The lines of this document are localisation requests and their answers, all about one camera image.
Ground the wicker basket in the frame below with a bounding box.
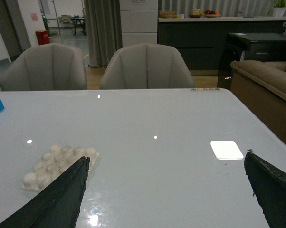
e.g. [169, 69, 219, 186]
[159, 10, 176, 18]

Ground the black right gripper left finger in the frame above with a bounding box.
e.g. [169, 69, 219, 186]
[0, 157, 90, 228]

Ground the white drawer cabinet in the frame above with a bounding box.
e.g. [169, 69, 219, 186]
[119, 0, 158, 47]

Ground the beige sofa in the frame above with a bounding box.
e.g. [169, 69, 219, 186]
[230, 60, 286, 144]

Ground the fruit plate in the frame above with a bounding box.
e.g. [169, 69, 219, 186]
[204, 10, 221, 18]

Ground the potted plant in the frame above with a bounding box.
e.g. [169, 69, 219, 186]
[269, 0, 286, 18]

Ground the white studded base plate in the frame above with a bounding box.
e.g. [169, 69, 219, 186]
[21, 144, 100, 192]

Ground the red bin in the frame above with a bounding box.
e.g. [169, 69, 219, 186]
[36, 30, 50, 45]

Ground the black appliance box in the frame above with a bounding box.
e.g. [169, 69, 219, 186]
[217, 33, 286, 89]

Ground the left grey armchair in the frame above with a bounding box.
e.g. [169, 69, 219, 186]
[0, 43, 87, 91]

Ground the right grey armchair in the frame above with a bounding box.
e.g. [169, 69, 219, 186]
[100, 43, 194, 90]

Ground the grey armchair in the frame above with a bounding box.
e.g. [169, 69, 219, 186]
[100, 43, 194, 90]
[0, 43, 87, 91]

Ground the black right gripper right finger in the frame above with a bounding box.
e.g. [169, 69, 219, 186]
[244, 151, 286, 228]

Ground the dark kitchen counter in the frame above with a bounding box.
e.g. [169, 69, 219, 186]
[158, 17, 286, 71]

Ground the grey curtain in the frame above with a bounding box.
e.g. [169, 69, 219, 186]
[84, 0, 122, 67]

